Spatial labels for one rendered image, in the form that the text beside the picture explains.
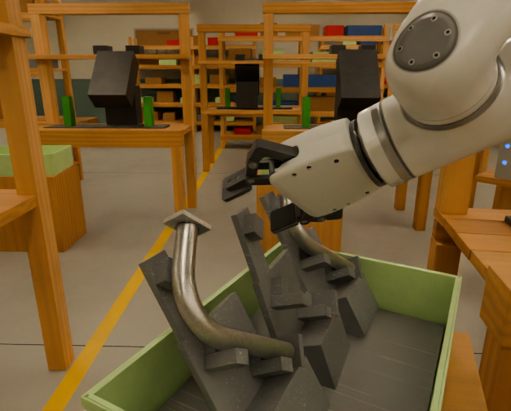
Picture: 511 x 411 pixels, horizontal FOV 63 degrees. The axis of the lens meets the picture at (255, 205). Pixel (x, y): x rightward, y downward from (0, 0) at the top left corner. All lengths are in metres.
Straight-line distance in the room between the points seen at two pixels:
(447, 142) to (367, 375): 0.53
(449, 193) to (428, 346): 0.81
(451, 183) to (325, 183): 1.20
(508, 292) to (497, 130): 0.74
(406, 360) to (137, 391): 0.49
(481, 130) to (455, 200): 1.25
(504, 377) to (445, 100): 0.97
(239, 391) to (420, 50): 0.50
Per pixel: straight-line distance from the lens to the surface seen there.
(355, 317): 0.89
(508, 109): 0.40
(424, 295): 1.00
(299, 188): 0.45
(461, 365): 1.01
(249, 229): 0.66
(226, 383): 0.63
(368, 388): 0.80
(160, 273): 0.57
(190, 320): 0.54
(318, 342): 0.75
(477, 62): 0.34
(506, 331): 1.16
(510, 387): 1.26
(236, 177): 0.47
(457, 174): 1.62
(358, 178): 0.44
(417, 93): 0.34
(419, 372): 0.86
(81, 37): 12.02
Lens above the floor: 1.36
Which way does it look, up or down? 18 degrees down
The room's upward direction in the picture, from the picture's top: straight up
